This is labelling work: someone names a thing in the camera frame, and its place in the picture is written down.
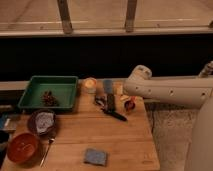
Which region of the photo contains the white towel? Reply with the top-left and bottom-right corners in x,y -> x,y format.
35,112 -> 54,134

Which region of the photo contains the orange bowl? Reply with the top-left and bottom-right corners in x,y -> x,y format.
7,133 -> 39,164

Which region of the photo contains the blue object at edge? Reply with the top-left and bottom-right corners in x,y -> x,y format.
0,115 -> 11,131

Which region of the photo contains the purple bowl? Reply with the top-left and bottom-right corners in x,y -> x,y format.
27,109 -> 56,136

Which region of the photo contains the orange red small toy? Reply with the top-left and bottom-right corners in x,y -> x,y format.
124,96 -> 136,111

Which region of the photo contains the metal spoon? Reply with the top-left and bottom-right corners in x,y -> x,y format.
40,138 -> 55,167

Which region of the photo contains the grey rectangular block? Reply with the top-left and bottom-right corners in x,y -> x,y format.
103,79 -> 114,94

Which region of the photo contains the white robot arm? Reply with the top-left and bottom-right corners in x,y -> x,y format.
123,65 -> 213,171

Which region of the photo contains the brown pine cone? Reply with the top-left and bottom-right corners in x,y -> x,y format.
42,91 -> 58,106

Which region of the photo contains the black handled knife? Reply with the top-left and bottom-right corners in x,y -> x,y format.
102,94 -> 127,121

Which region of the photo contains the green plastic tray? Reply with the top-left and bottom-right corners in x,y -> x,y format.
18,76 -> 78,110

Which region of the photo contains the blue sponge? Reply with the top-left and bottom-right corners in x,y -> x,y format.
84,148 -> 107,166

